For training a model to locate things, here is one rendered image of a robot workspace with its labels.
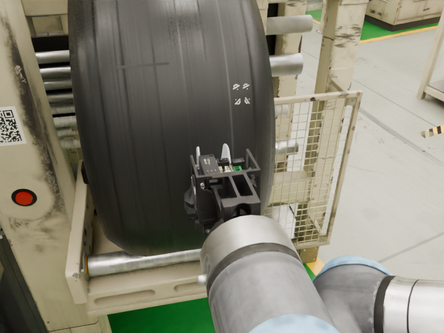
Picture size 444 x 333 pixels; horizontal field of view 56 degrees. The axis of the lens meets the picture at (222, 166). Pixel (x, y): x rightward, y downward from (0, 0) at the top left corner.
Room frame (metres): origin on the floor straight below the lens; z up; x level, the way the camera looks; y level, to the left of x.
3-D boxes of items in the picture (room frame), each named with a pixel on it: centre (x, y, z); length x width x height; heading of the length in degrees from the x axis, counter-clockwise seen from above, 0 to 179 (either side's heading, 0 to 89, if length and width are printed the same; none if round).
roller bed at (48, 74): (1.08, 0.44, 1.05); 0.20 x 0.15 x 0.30; 102
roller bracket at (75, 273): (0.72, 0.33, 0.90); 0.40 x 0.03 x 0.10; 12
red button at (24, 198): (0.62, 0.39, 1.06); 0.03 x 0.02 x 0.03; 102
